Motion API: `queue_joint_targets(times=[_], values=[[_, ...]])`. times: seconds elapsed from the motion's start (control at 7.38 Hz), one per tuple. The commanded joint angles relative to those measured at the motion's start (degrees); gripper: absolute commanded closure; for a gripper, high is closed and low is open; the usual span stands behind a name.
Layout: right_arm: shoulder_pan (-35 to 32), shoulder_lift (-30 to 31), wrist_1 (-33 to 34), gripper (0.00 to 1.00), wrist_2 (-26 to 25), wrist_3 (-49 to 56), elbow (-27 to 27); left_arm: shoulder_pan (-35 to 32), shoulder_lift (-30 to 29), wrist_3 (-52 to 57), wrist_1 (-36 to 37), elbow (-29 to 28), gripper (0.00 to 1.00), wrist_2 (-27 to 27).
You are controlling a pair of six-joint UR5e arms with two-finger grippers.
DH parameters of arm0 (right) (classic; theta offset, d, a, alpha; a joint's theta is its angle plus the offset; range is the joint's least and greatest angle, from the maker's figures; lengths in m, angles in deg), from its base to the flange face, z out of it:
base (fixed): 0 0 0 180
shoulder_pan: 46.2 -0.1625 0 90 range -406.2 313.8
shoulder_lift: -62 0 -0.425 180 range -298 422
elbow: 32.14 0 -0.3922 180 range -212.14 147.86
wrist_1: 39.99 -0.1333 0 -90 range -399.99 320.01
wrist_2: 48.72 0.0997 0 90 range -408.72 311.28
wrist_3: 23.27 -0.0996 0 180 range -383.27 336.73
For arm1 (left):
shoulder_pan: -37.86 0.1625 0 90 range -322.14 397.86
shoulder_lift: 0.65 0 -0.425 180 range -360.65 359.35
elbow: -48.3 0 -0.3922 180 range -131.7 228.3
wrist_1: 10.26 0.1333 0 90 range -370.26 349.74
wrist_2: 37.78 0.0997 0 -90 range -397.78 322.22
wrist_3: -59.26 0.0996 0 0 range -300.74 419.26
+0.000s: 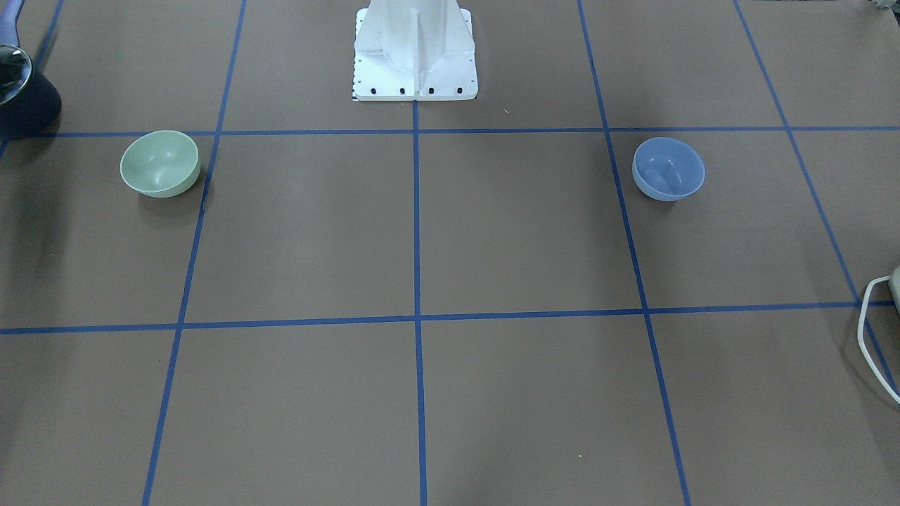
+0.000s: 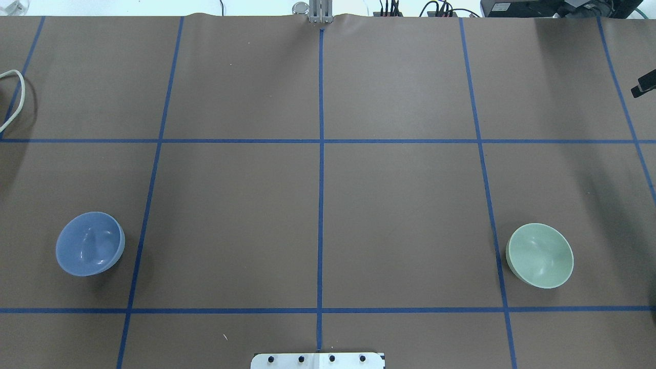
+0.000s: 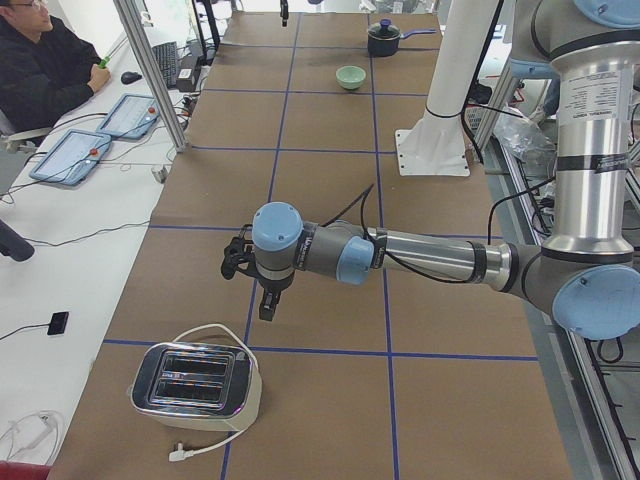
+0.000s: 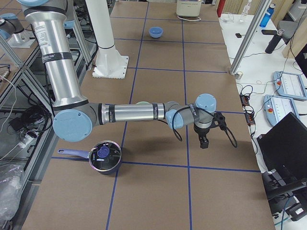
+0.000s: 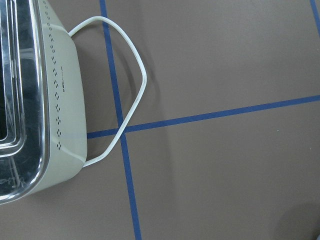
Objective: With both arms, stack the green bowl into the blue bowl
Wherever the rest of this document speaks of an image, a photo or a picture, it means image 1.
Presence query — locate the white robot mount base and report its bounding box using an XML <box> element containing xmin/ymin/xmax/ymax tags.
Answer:
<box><xmin>352</xmin><ymin>1</ymin><xmax>479</xmax><ymax>102</ymax></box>

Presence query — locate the blue bowl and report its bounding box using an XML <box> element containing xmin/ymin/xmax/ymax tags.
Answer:
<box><xmin>632</xmin><ymin>137</ymin><xmax>707</xmax><ymax>202</ymax></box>

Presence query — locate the dark blue round object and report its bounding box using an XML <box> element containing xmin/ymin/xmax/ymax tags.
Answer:
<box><xmin>1</xmin><ymin>44</ymin><xmax>62</xmax><ymax>140</ymax></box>

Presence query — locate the green bowl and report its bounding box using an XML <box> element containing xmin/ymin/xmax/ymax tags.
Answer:
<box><xmin>120</xmin><ymin>129</ymin><xmax>200</xmax><ymax>198</ymax></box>

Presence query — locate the white cable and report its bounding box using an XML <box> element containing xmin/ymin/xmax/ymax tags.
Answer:
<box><xmin>857</xmin><ymin>276</ymin><xmax>900</xmax><ymax>406</ymax></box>

